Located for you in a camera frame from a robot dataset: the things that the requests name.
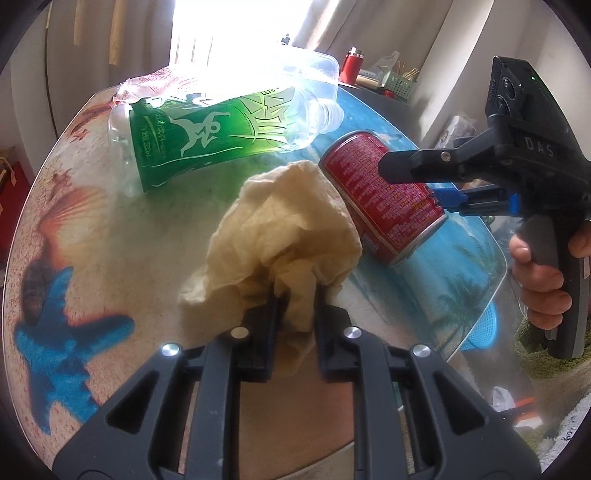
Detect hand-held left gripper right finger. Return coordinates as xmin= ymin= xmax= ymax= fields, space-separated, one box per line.
xmin=313 ymin=288 xmax=541 ymax=480

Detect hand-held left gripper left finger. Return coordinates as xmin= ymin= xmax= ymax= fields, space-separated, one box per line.
xmin=53 ymin=295 xmax=287 ymax=480

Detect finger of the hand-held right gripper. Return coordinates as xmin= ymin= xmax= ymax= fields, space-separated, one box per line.
xmin=378 ymin=126 xmax=502 ymax=184
xmin=428 ymin=184 xmax=523 ymax=217

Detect red drink can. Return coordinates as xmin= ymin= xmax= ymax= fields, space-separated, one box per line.
xmin=318 ymin=130 xmax=448 ymax=268

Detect brown paper bag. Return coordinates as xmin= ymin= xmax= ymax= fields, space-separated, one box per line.
xmin=178 ymin=160 xmax=363 ymax=370

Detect blue mesh basket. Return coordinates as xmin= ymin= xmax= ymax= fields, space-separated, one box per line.
xmin=459 ymin=300 xmax=499 ymax=354

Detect clear red printed plastic bag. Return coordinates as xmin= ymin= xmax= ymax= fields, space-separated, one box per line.
xmin=113 ymin=65 xmax=195 ymax=104

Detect person's right hand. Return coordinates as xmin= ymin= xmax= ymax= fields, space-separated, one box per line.
xmin=508 ymin=219 xmax=591 ymax=332

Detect patterned tissue pack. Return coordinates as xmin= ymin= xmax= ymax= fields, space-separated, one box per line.
xmin=436 ymin=115 xmax=481 ymax=148

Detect green slotted basket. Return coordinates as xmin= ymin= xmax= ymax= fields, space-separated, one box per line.
xmin=381 ymin=68 xmax=420 ymax=100

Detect crinkled clear plastic bag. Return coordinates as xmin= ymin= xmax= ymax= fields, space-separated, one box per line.
xmin=369 ymin=52 xmax=400 ymax=75

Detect red thermos bottle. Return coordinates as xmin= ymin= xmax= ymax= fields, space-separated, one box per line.
xmin=341 ymin=46 xmax=363 ymax=85

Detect plain grey curtain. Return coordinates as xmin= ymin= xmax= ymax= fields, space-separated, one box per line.
xmin=295 ymin=0 xmax=462 ymax=93

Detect white crumpled bag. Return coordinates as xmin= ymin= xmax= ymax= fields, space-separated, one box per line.
xmin=492 ymin=387 xmax=520 ymax=412

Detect green fluffy cloth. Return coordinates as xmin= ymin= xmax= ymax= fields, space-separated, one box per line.
xmin=515 ymin=316 xmax=591 ymax=385

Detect green label plastic bottle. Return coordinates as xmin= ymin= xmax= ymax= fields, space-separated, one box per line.
xmin=107 ymin=85 xmax=345 ymax=195

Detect bright window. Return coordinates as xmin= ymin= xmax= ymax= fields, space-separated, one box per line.
xmin=171 ymin=0 xmax=324 ymax=70

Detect red gift bag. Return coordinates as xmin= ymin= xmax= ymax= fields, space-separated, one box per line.
xmin=0 ymin=159 xmax=26 ymax=199

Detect grey curtain yellow stripes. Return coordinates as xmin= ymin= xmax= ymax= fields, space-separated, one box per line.
xmin=44 ymin=0 xmax=178 ymax=93

